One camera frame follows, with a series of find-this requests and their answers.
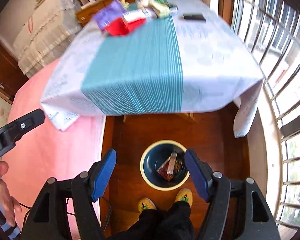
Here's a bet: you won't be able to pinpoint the right yellow slipper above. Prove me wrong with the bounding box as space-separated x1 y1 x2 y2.
175 188 193 206

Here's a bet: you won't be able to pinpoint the crumpled yellow paper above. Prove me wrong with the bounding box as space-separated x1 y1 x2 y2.
120 0 129 9

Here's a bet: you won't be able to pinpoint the red snack wrapper in bin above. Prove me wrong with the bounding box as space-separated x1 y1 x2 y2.
157 152 183 181

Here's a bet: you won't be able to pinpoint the white purple carton box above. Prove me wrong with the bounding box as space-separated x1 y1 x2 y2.
122 8 156 23

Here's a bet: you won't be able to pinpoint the pink bed sheet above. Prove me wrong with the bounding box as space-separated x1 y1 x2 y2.
1 58 107 240

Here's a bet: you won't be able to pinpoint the black cable on floor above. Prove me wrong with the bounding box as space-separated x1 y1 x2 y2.
17 195 113 233

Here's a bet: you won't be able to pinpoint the green beige paper box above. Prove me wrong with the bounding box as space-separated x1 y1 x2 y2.
149 1 178 18

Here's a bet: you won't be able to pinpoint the metal window grille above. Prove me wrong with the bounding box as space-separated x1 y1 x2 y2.
232 0 300 231

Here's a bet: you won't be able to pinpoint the person's left hand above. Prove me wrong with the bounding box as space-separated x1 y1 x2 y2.
0 161 21 227

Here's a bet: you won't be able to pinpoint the left yellow slipper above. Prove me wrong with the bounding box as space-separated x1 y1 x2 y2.
138 198 157 213

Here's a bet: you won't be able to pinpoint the yellow slipper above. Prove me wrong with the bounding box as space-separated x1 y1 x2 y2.
175 188 193 206
138 198 157 213

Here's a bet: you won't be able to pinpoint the round blue trash bin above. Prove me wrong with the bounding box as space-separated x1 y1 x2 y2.
140 140 190 191

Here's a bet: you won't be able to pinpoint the black remote control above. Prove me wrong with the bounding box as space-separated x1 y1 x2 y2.
183 14 206 22

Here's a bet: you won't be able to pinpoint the white teal patterned tablecloth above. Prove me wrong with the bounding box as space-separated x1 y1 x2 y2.
40 0 263 138

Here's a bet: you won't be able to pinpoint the black trouser legs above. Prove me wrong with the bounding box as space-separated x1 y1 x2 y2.
108 201 195 239

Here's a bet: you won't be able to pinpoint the crumpled white paper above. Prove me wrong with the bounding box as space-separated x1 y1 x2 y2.
135 0 153 9

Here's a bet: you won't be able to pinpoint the white lace cloth cover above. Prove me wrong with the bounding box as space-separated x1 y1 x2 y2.
13 0 82 78

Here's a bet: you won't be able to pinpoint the purple plastic tissue pack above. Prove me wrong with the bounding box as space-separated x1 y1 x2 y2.
92 0 127 31

